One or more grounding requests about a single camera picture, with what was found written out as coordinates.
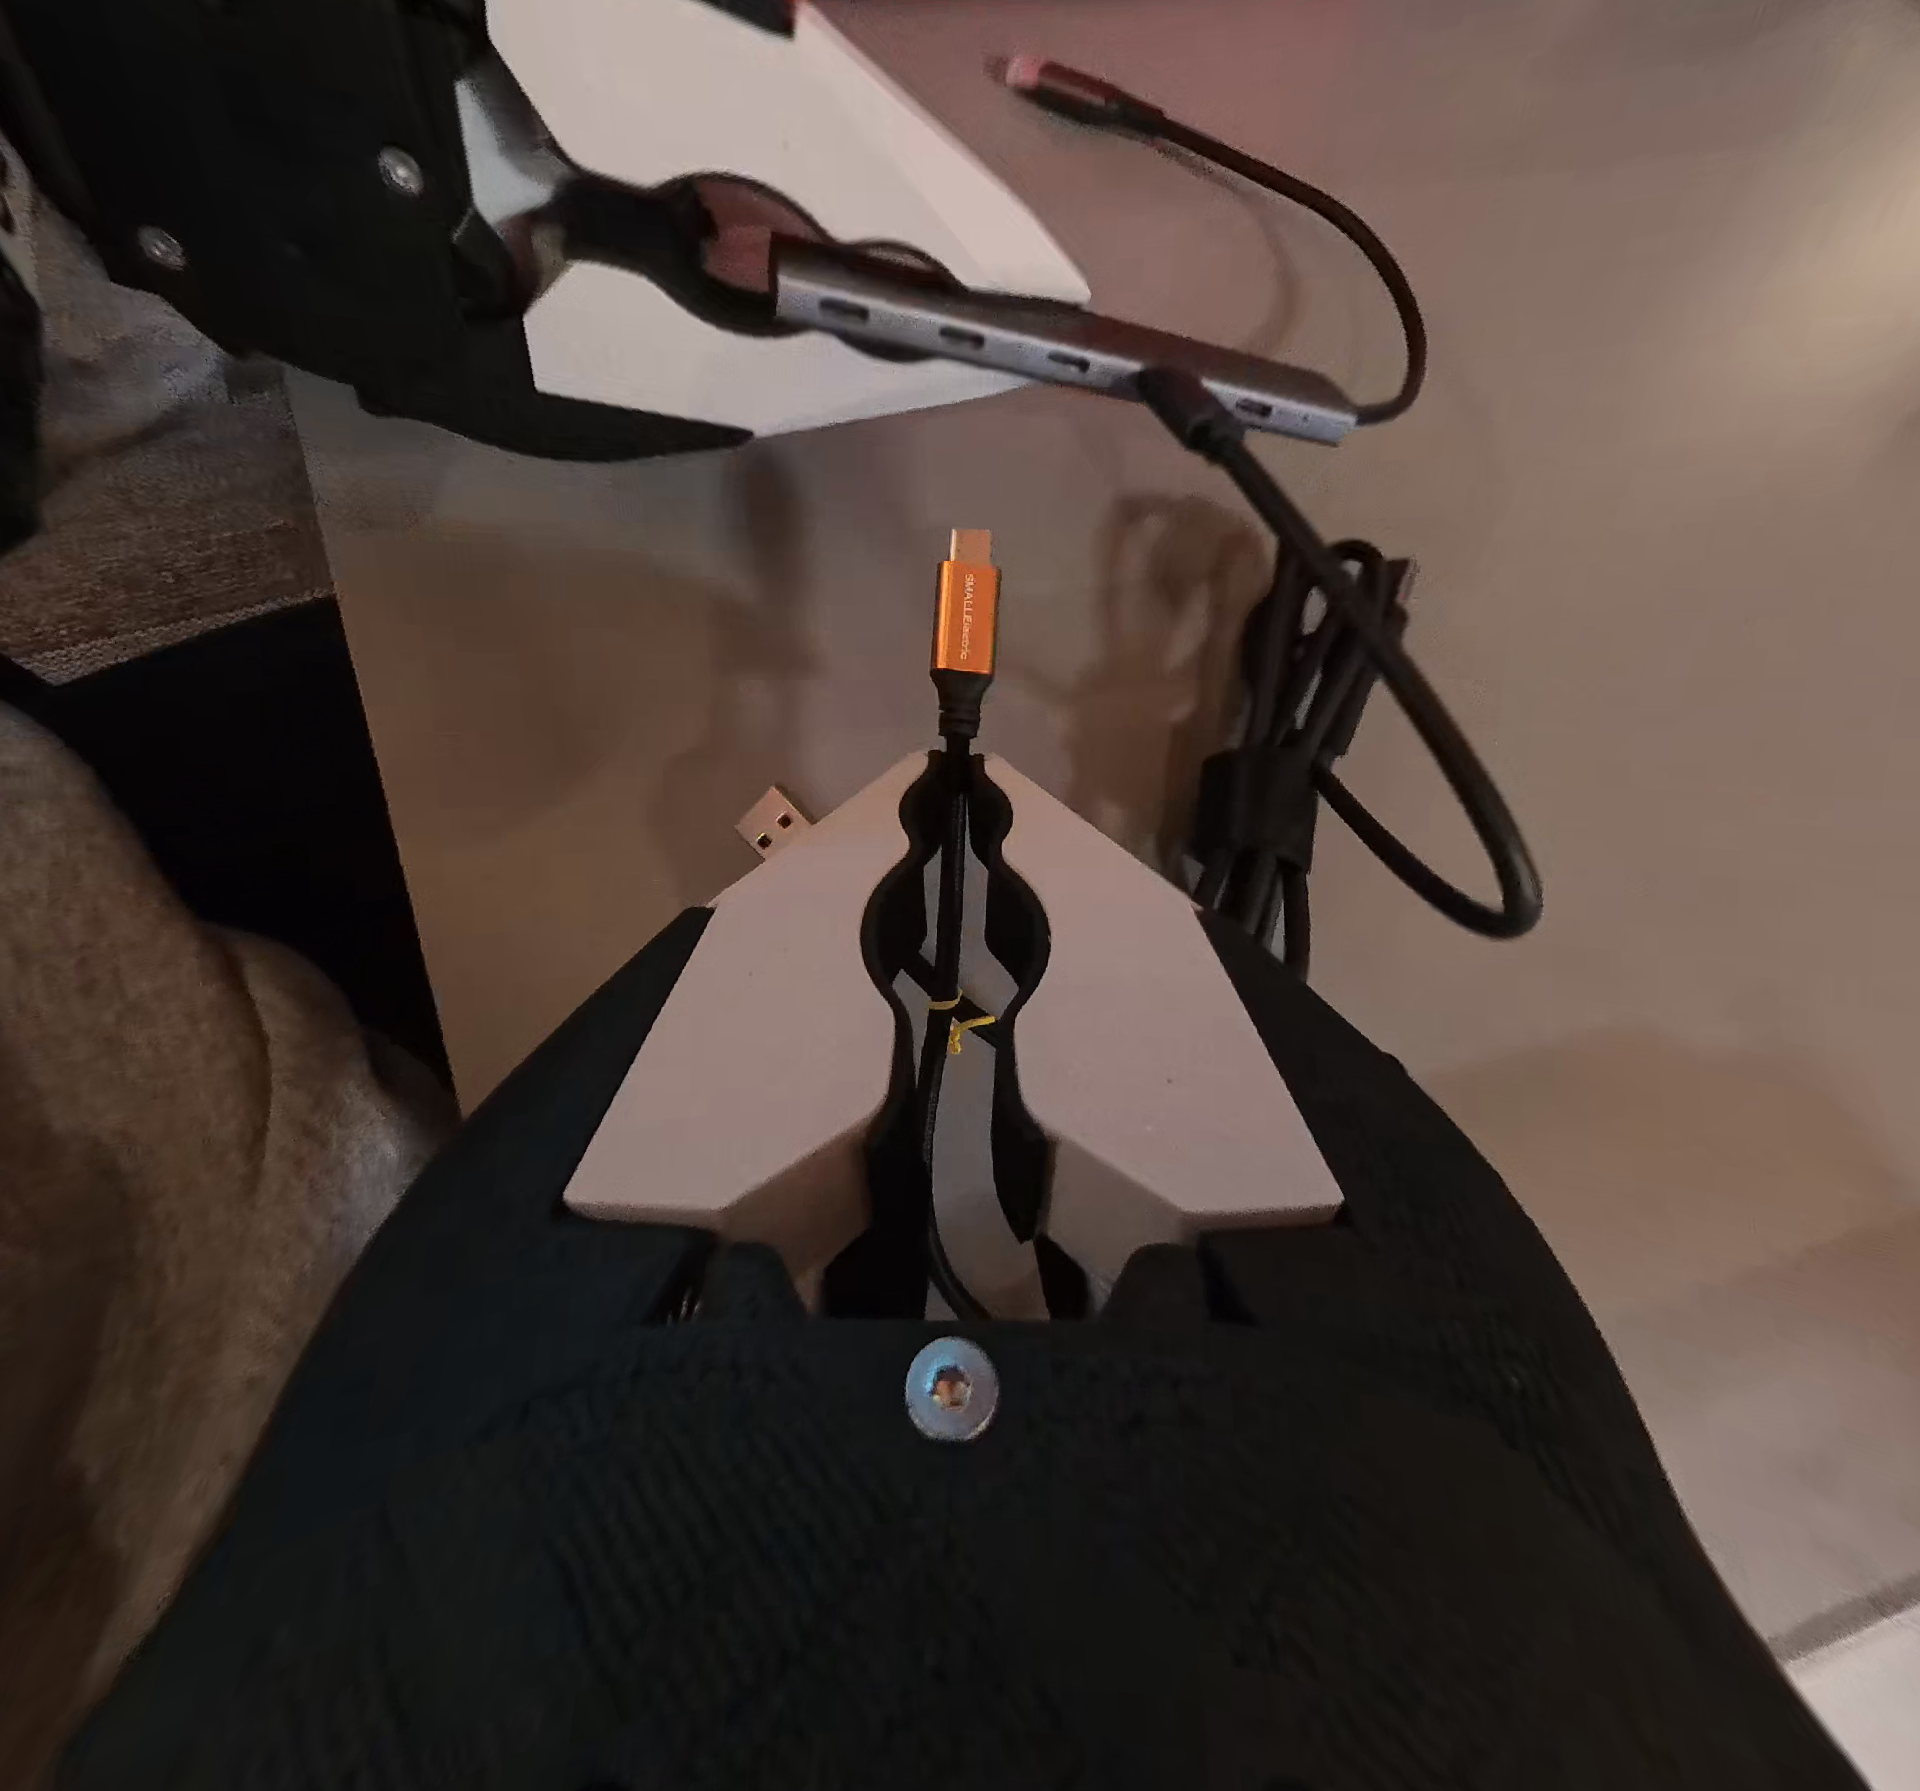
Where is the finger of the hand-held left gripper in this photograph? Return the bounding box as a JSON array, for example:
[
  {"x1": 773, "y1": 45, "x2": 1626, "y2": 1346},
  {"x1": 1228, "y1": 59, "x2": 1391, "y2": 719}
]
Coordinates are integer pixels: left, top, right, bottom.
[
  {"x1": 518, "y1": 252, "x2": 1044, "y2": 442},
  {"x1": 453, "y1": 0, "x2": 1092, "y2": 308}
]

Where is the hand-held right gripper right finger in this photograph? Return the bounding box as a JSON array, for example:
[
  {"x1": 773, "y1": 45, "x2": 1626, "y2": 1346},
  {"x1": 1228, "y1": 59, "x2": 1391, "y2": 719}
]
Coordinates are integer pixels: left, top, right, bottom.
[{"x1": 975, "y1": 750, "x2": 1346, "y2": 1319}]

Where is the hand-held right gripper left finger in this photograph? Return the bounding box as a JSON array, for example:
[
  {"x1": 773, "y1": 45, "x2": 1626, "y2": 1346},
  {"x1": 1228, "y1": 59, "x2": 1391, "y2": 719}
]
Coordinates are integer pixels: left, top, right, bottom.
[{"x1": 562, "y1": 750, "x2": 939, "y2": 1319}]

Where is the short black hub cable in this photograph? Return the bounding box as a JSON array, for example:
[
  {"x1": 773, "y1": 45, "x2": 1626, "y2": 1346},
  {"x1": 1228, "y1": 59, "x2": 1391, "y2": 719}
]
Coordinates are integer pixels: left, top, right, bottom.
[{"x1": 989, "y1": 49, "x2": 1429, "y2": 419}]

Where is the black orange-plug cable yellow tie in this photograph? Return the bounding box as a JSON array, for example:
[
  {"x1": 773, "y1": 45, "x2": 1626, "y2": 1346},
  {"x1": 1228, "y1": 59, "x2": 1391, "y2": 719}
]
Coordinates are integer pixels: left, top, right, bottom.
[{"x1": 732, "y1": 527, "x2": 1005, "y2": 1319}]

